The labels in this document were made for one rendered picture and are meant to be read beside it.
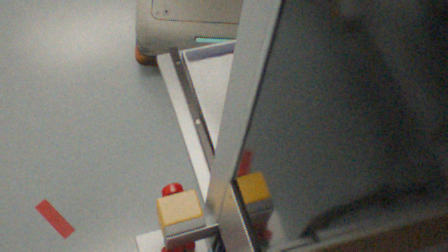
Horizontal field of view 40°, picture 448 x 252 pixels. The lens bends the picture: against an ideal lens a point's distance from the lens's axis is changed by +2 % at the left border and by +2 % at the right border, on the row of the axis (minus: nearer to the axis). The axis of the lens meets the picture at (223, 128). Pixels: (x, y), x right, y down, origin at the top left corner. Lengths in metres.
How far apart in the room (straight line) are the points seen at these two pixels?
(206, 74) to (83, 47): 1.19
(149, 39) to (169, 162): 0.45
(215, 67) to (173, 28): 0.84
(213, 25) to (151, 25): 0.22
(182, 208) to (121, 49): 1.50
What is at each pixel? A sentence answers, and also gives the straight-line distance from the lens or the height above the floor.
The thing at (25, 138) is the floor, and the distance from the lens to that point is 2.31.
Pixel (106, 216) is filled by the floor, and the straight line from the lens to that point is 2.15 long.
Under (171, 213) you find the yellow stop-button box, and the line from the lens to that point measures 1.05.
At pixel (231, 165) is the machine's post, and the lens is 0.84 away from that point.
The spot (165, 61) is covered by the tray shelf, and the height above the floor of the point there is 0.88.
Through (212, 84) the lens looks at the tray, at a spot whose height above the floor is 0.88.
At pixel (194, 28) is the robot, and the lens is 2.20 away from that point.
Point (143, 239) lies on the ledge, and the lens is 1.19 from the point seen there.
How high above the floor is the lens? 2.02
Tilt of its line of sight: 61 degrees down
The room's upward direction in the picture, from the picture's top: 12 degrees clockwise
